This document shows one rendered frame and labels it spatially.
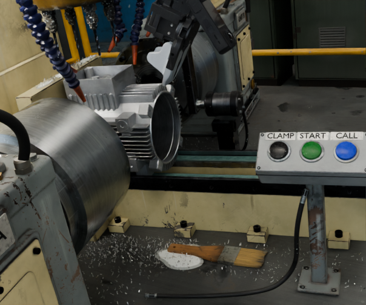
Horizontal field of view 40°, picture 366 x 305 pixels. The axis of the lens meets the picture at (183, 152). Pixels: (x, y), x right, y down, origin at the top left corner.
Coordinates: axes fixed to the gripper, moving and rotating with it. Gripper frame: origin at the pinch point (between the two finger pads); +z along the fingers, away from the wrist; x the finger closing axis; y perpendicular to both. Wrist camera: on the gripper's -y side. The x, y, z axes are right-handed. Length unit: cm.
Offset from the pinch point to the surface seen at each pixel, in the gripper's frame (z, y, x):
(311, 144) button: -9.0, -27.7, 16.2
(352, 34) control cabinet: 49, -49, -314
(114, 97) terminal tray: 9.3, 9.9, -0.8
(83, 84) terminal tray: 10.0, 17.2, -0.9
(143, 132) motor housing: 11.1, 0.6, 3.4
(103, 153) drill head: 6.5, 1.3, 22.1
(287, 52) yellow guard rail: 59, -13, -238
